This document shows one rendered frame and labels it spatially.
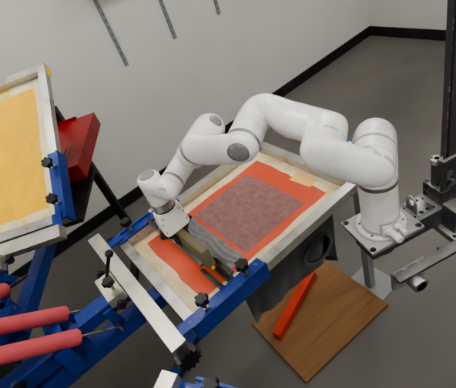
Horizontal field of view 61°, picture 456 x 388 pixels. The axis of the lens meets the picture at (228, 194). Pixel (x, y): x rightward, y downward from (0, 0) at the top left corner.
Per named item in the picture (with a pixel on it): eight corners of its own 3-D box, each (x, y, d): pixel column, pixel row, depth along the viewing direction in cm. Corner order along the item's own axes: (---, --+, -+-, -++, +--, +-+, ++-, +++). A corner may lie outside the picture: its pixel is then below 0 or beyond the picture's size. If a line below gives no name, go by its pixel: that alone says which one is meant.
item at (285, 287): (324, 250, 172) (311, 190, 150) (340, 259, 166) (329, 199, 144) (249, 321, 157) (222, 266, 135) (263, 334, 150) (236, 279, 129)
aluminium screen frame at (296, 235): (258, 145, 184) (256, 138, 182) (362, 187, 142) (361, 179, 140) (119, 248, 159) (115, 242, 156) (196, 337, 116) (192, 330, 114)
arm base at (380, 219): (426, 233, 97) (427, 188, 88) (383, 256, 96) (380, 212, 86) (385, 201, 109) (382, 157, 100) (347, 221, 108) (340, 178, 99)
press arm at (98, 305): (124, 289, 135) (118, 281, 132) (132, 299, 130) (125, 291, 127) (81, 324, 129) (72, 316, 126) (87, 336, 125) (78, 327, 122)
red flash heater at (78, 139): (36, 149, 251) (25, 134, 243) (102, 125, 247) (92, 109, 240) (8, 209, 202) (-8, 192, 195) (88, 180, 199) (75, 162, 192)
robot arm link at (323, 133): (247, 71, 93) (222, 115, 80) (404, 114, 88) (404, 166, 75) (239, 120, 103) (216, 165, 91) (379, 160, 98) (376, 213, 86)
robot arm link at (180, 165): (202, 168, 104) (173, 205, 119) (218, 139, 112) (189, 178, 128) (176, 150, 102) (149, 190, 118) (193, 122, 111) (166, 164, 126)
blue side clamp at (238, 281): (261, 268, 130) (256, 255, 126) (271, 275, 126) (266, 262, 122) (192, 330, 120) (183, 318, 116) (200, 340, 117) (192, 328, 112)
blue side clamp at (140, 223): (178, 205, 170) (172, 194, 166) (184, 209, 166) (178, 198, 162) (121, 248, 160) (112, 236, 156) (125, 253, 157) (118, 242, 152)
